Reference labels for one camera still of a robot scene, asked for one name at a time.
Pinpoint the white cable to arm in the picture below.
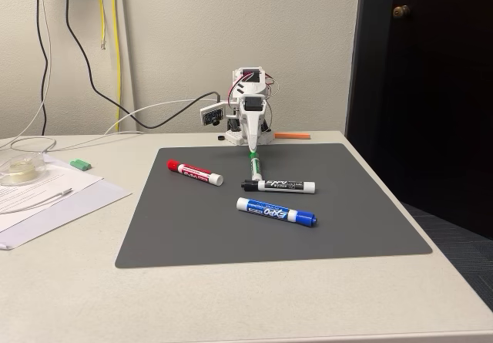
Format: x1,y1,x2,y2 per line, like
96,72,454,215
103,98,223,136

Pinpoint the short yellow cable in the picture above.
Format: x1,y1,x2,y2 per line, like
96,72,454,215
95,0,108,51

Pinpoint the white camera box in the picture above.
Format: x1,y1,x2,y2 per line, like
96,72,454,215
199,102,226,127

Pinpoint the printed white paper sheet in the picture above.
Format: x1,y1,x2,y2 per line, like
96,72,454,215
0,153,106,225

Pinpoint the dark grey mat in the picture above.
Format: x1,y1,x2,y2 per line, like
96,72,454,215
114,143,434,270

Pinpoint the thin black hanging cable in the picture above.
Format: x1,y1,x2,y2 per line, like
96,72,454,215
32,0,50,136

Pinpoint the blue dry erase marker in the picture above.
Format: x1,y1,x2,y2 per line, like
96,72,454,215
236,197,319,229

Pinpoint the green dry erase marker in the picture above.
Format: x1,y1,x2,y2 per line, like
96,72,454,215
248,150,264,183

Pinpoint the orange flat strip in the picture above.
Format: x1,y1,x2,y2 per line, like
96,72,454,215
274,131,312,141

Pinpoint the red dry erase marker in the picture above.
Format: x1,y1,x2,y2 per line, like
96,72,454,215
166,159,225,187

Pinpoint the white cable with plug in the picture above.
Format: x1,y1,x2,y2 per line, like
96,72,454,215
0,187,74,216

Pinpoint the thin white hanging cable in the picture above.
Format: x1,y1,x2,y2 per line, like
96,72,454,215
0,0,58,153

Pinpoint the black dry erase marker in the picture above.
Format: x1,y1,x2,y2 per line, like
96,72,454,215
241,178,317,195

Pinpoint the blank white paper sheet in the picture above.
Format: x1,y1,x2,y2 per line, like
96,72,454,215
0,180,133,251

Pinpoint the thick black camera cable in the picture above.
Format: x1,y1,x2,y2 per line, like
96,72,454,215
62,0,223,130

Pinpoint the dark wooden door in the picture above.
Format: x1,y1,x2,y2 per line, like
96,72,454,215
344,0,493,242

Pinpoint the long yellow cable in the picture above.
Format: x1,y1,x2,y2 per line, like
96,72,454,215
110,0,122,133

